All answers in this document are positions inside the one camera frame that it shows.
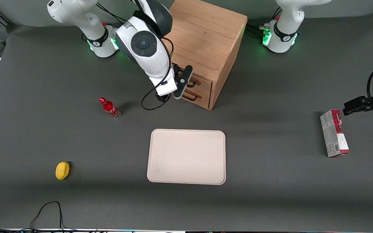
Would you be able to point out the small red soda bottle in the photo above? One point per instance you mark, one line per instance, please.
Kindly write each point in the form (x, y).
(110, 108)

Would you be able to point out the wooden drawer cabinet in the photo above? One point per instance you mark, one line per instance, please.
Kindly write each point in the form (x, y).
(206, 32)

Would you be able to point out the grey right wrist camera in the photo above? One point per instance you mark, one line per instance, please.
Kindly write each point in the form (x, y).
(183, 81)

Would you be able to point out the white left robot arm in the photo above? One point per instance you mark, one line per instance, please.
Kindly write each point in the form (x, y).
(285, 26)

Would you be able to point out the yellow lemon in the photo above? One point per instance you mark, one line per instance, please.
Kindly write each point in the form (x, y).
(62, 170)

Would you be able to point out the white and red carton box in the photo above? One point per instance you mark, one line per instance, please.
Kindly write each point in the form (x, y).
(334, 134)

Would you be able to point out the cream rectangular plastic tray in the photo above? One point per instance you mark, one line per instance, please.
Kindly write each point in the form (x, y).
(186, 157)

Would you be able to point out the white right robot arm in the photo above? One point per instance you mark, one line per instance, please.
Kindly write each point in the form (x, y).
(144, 43)

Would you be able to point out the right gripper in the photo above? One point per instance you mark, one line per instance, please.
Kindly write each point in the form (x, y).
(160, 97)

